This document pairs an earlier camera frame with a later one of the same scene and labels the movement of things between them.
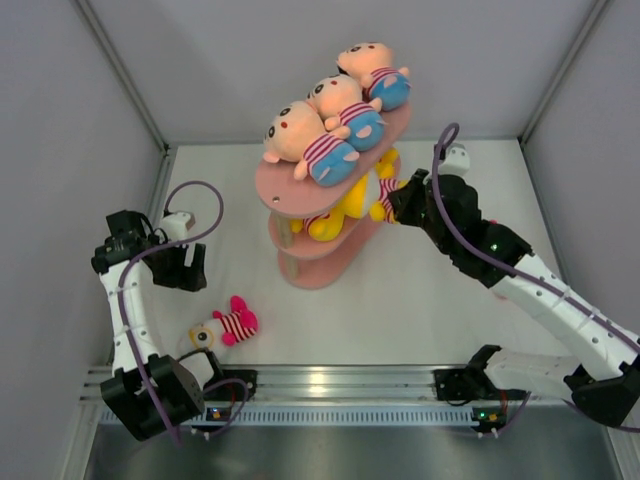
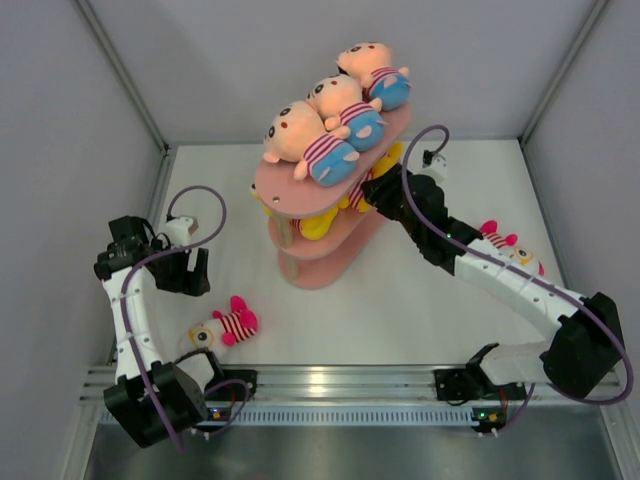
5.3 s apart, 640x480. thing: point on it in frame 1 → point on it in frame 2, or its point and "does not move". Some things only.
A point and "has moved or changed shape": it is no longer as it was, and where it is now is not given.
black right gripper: [403, 198] → [380, 191]
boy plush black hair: [297, 131] does not move
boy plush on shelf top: [371, 65] does not move
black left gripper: [188, 278] does not move
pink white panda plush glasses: [240, 323] does not move
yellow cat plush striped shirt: [385, 186] has moved or changed shape
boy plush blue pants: [340, 98] does not move
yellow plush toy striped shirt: [388, 185] has moved or changed shape
